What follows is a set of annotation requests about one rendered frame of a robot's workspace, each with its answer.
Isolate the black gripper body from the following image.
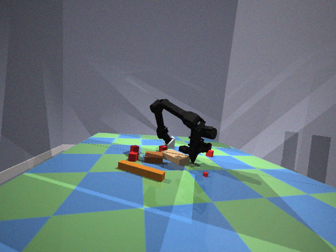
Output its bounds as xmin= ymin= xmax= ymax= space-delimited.
xmin=178 ymin=135 xmax=203 ymax=154

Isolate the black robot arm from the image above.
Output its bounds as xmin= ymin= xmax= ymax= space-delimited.
xmin=150 ymin=99 xmax=217 ymax=153

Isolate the brown square block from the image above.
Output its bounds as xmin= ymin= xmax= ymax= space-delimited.
xmin=144 ymin=151 xmax=163 ymax=163

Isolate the long brown wooden bar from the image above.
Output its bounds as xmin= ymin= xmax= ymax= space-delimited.
xmin=118 ymin=160 xmax=165 ymax=182

